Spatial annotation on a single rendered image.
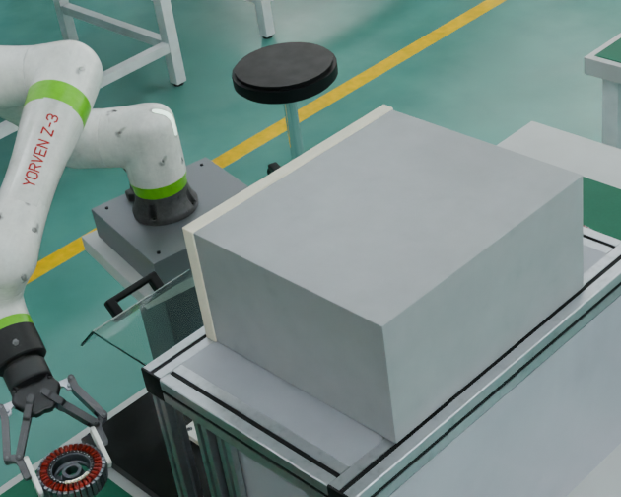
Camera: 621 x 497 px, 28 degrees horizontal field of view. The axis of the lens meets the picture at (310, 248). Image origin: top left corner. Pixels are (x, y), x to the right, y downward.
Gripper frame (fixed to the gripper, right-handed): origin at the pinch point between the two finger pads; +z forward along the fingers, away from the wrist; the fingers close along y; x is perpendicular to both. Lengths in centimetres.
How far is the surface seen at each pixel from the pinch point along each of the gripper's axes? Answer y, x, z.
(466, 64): -232, -196, -139
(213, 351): -23.4, 26.8, -0.6
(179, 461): -14.9, 8.9, 8.3
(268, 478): -20.8, 30.7, 21.3
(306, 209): -40, 46, -9
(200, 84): -141, -231, -191
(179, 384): -16.0, 28.8, 2.5
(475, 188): -62, 52, 1
